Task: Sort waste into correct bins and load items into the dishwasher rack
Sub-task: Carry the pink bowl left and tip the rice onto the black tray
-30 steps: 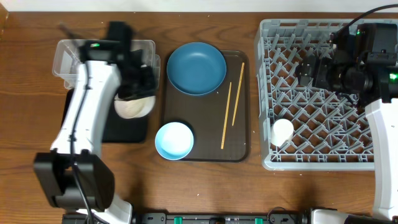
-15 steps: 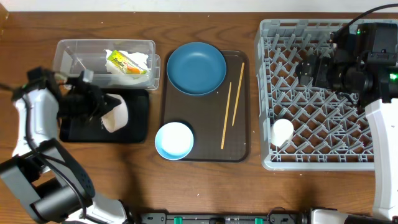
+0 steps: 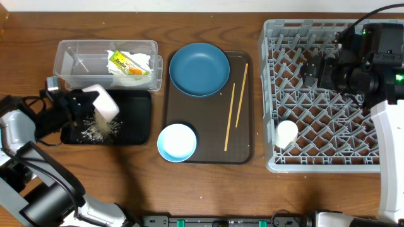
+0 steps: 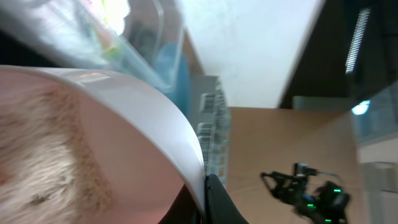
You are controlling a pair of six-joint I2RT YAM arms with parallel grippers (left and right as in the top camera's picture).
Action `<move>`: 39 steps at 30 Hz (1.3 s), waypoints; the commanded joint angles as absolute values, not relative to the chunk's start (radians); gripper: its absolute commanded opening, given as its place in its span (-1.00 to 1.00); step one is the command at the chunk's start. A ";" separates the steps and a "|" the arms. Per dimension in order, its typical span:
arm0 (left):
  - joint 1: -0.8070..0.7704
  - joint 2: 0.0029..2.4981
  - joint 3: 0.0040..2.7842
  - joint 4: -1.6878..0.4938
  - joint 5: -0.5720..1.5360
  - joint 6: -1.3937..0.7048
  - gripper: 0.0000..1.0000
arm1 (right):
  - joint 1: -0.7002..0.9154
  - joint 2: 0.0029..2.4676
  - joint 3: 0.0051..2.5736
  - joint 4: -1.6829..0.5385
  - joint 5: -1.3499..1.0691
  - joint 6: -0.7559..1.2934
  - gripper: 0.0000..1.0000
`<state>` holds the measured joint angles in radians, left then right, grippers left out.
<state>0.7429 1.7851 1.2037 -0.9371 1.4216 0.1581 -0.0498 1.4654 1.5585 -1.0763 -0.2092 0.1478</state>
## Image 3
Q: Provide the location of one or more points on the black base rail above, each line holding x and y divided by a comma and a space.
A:
280, 220

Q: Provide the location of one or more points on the white napkin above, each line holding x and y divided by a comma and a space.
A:
121, 79

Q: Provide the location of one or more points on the yellow green snack wrapper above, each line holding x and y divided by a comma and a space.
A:
127, 65

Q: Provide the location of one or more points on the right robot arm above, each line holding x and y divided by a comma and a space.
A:
370, 63

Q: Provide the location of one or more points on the left wooden chopstick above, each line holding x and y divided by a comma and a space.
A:
229, 118

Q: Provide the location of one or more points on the spilled rice grains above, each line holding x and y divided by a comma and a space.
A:
99, 130

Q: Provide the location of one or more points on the clear plastic waste bin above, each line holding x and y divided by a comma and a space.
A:
82, 63

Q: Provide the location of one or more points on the grey dishwasher rack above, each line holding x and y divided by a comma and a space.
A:
336, 133

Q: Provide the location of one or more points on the brown serving tray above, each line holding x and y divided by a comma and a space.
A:
208, 116

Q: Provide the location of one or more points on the dark blue plate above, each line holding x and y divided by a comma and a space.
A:
199, 69

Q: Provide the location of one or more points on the white cup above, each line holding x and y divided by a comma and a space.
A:
286, 132

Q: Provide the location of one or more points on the black waste tray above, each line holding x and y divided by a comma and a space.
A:
134, 116

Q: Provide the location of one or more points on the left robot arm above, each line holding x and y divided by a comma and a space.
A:
35, 188

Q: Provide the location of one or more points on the light blue bowl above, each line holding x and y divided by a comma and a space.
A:
176, 143

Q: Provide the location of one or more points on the wooden chopstick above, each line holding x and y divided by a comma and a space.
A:
229, 118
241, 95

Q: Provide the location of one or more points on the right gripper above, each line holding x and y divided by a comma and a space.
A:
329, 64

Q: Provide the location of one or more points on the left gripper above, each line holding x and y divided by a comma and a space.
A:
79, 103

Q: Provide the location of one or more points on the right wooden chopstick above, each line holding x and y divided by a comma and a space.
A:
241, 95

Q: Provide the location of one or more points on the pink bowl with rice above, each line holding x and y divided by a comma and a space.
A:
104, 104

